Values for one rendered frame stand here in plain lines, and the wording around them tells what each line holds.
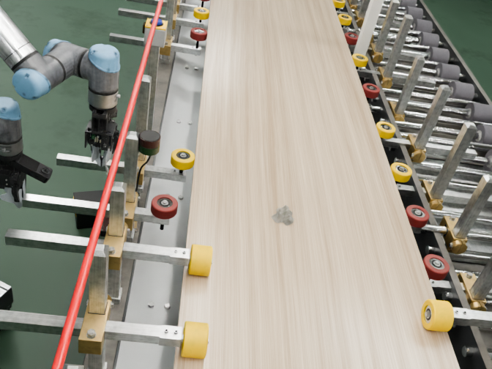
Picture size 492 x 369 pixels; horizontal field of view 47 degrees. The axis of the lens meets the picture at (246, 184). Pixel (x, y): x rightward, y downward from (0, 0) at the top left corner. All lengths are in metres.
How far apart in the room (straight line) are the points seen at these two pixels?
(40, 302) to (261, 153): 1.20
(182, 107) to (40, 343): 1.19
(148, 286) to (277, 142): 0.69
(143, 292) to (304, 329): 0.59
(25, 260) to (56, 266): 0.14
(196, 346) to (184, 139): 1.33
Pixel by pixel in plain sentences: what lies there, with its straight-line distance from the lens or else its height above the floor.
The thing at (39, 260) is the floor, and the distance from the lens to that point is 2.78.
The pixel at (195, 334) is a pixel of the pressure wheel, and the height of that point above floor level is 0.98.
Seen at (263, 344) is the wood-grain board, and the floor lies 0.90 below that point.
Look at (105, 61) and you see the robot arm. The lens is 1.45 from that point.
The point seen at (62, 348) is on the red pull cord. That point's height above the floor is 1.64.
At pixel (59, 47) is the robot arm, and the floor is 1.35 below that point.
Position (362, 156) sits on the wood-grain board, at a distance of 2.14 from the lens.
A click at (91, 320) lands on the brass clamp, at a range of 1.34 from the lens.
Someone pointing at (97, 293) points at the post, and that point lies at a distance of 1.29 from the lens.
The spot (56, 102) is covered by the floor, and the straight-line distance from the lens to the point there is 3.84.
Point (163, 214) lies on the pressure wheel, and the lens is 1.69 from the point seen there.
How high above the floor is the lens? 2.04
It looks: 38 degrees down
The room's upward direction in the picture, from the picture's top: 13 degrees clockwise
